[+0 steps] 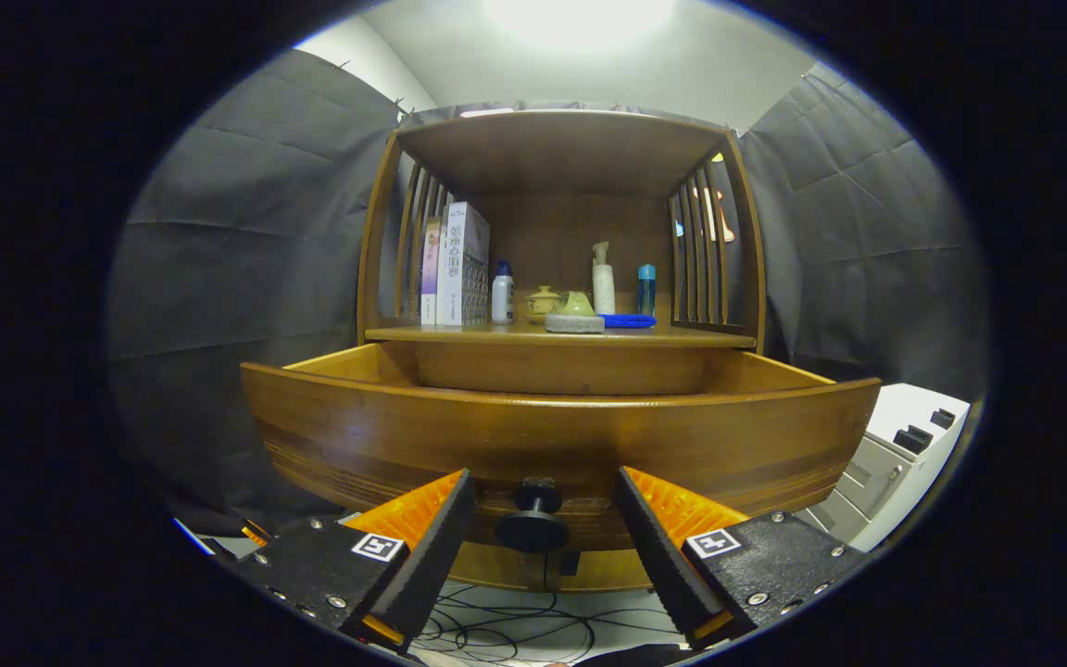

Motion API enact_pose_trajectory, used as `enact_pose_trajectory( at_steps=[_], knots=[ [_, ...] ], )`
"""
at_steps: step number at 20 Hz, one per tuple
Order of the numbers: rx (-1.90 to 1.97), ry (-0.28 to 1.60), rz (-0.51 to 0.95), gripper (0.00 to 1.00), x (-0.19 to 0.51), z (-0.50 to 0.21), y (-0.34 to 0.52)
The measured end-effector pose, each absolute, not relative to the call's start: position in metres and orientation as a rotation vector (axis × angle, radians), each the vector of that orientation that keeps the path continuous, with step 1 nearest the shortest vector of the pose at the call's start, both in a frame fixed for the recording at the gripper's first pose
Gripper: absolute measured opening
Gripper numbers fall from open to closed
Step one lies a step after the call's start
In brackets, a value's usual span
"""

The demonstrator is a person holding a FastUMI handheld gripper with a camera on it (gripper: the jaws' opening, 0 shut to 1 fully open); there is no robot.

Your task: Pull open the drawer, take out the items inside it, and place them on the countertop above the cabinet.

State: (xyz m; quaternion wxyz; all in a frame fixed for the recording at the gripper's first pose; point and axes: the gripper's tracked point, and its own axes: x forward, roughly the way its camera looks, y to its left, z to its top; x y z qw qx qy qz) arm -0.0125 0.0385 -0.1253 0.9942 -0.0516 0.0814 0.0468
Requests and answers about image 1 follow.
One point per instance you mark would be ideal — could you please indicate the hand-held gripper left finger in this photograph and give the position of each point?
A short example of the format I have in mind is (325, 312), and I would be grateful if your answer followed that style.
(432, 565)

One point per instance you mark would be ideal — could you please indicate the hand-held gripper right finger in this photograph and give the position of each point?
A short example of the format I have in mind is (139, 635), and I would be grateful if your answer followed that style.
(659, 556)

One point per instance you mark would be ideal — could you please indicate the black round drawer knob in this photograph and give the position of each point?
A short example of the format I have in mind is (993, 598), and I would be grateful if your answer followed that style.
(533, 533)

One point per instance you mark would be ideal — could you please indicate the brown wooden drawer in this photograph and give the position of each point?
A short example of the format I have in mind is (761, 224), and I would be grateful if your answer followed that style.
(543, 435)

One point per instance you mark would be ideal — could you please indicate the wooden cabinet door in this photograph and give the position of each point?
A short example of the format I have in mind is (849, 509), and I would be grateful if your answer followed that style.
(487, 572)
(608, 570)

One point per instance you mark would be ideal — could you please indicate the wooden countertop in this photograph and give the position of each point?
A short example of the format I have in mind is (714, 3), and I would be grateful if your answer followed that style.
(682, 335)

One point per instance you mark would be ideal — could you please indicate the white drawer cabinet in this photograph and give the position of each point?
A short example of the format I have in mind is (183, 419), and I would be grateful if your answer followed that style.
(904, 408)

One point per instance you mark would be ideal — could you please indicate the brown wooden cabinet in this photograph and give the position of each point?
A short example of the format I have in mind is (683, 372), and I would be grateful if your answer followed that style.
(580, 232)

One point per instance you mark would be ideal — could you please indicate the black door latch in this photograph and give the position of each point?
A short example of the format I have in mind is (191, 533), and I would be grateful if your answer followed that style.
(570, 563)

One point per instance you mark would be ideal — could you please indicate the orange black device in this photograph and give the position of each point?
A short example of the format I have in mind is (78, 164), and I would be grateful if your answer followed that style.
(256, 534)

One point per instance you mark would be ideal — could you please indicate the blue folded cloth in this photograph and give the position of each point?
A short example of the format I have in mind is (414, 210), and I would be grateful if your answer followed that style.
(631, 320)

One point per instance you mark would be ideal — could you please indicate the clear blue bottle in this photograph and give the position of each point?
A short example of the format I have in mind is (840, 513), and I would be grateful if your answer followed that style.
(646, 292)

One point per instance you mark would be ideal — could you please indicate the white pump bottle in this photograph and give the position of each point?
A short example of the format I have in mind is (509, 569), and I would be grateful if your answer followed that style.
(603, 287)

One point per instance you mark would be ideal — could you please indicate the white bottle blue cap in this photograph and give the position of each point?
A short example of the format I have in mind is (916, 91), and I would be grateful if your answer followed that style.
(502, 298)

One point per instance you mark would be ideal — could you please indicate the yellow lidded teacup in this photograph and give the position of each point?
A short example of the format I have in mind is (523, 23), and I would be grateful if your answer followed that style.
(541, 301)

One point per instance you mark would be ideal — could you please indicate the thin purple white book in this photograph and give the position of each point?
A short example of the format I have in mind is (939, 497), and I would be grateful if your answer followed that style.
(430, 278)

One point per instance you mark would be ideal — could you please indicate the thick white book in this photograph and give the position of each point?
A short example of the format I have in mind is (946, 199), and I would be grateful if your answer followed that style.
(459, 269)

